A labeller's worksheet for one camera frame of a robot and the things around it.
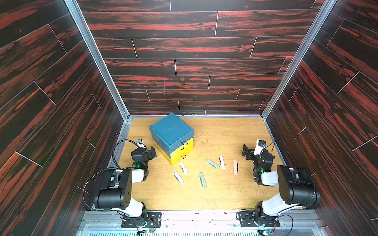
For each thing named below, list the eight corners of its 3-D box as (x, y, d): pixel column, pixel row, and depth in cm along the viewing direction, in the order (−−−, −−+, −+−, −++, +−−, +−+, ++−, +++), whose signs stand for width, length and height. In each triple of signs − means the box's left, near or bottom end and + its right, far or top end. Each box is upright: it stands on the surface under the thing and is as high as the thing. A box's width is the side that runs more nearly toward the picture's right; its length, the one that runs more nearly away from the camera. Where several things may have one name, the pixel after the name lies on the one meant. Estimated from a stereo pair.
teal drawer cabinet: (173, 167, 95) (169, 148, 77) (155, 147, 105) (148, 126, 87) (194, 150, 103) (195, 130, 85) (175, 133, 113) (173, 111, 95)
